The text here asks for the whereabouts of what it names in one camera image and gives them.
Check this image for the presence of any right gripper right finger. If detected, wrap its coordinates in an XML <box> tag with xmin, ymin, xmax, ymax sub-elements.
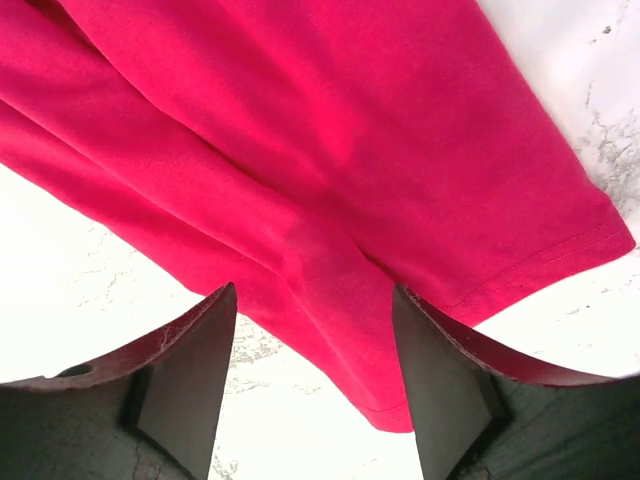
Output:
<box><xmin>392</xmin><ymin>287</ymin><xmax>639</xmax><ymax>479</ymax></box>

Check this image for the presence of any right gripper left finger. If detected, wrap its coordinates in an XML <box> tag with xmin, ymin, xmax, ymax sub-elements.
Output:
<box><xmin>1</xmin><ymin>284</ymin><xmax>237</xmax><ymax>479</ymax></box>

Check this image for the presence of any pink red t shirt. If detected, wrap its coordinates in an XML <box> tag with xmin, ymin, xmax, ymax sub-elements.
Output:
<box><xmin>1</xmin><ymin>1</ymin><xmax>635</xmax><ymax>433</ymax></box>

